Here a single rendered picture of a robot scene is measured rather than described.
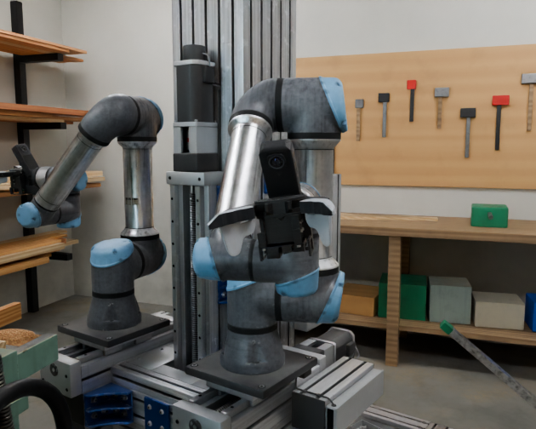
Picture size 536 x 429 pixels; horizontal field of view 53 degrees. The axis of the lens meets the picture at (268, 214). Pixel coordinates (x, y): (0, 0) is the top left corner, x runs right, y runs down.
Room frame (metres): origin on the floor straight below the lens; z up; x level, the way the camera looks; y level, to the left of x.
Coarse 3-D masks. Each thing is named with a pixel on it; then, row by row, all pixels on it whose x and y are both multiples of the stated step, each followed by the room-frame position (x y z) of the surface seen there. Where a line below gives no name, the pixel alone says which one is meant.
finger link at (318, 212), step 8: (304, 200) 0.69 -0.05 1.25; (312, 200) 0.68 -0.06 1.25; (320, 200) 0.66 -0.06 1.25; (328, 200) 0.65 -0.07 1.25; (304, 208) 0.68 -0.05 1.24; (312, 208) 0.67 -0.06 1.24; (320, 208) 0.64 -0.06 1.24; (328, 208) 0.62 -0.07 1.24; (312, 216) 0.68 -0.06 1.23; (320, 216) 0.67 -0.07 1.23; (328, 216) 0.65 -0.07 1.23; (312, 224) 0.69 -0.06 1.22; (320, 224) 0.67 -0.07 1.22; (328, 224) 0.65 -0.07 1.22; (320, 232) 0.67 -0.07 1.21; (328, 232) 0.65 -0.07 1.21; (328, 240) 0.66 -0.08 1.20
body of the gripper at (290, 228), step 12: (276, 204) 0.71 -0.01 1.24; (288, 204) 0.70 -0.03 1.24; (264, 216) 0.72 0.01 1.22; (276, 216) 0.71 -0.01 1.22; (288, 216) 0.71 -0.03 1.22; (300, 216) 0.74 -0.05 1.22; (264, 228) 0.71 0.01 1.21; (276, 228) 0.71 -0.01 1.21; (288, 228) 0.71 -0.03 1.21; (300, 228) 0.72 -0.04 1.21; (264, 240) 0.71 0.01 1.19; (276, 240) 0.71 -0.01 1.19; (288, 240) 0.71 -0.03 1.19; (300, 240) 0.70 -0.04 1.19; (312, 240) 0.74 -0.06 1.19; (276, 252) 0.71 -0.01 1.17; (288, 252) 0.71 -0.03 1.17; (312, 252) 0.72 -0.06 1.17
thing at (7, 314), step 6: (6, 306) 1.23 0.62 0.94; (12, 306) 1.24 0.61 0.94; (18, 306) 1.26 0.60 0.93; (0, 312) 1.20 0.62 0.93; (6, 312) 1.22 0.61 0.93; (12, 312) 1.24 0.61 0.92; (18, 312) 1.26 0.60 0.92; (0, 318) 1.20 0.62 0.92; (6, 318) 1.22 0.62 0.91; (12, 318) 1.24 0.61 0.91; (18, 318) 1.26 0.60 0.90; (0, 324) 1.20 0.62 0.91; (6, 324) 1.22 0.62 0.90
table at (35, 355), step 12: (48, 336) 1.14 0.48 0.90; (12, 348) 1.07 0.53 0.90; (24, 348) 1.07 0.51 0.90; (36, 348) 1.09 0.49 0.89; (48, 348) 1.13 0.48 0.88; (24, 360) 1.06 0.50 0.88; (36, 360) 1.09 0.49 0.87; (48, 360) 1.13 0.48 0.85; (24, 372) 1.05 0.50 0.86; (12, 408) 0.89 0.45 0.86; (24, 408) 0.92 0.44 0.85
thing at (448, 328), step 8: (440, 328) 2.33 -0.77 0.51; (448, 328) 2.32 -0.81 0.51; (456, 336) 2.31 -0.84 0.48; (464, 336) 2.34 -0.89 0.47; (464, 344) 2.30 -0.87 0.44; (472, 344) 2.32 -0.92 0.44; (472, 352) 2.29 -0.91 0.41; (480, 352) 2.28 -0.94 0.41; (480, 360) 2.28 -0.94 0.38; (488, 360) 2.27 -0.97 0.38; (488, 368) 2.27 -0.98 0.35; (496, 368) 2.26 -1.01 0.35; (504, 376) 2.25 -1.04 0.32; (512, 384) 2.24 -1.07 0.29; (520, 384) 2.27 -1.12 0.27; (520, 392) 2.23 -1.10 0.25; (528, 392) 2.24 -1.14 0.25; (528, 400) 2.22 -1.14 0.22
